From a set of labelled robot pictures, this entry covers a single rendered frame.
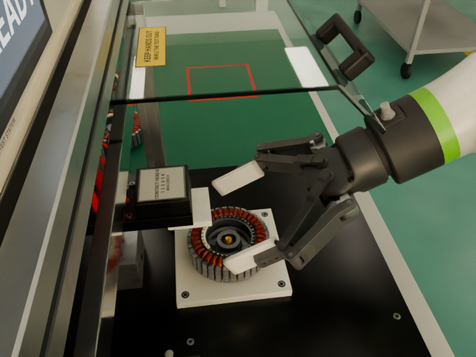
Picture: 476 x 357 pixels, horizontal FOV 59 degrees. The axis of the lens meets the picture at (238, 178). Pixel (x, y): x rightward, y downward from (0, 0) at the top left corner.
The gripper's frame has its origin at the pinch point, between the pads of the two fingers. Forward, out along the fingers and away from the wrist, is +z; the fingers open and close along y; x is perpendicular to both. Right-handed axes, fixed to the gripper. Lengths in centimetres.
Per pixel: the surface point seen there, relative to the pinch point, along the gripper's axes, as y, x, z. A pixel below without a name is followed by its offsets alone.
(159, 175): -1.9, -10.5, 3.6
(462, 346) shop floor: -13, 109, -24
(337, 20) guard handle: -10.8, -12.0, -22.9
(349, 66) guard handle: -1.9, -11.5, -21.1
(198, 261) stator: 3.5, 0.7, 5.5
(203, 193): -2.0, -4.5, 1.0
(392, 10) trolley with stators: -238, 129, -92
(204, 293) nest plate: 6.3, 3.5, 6.6
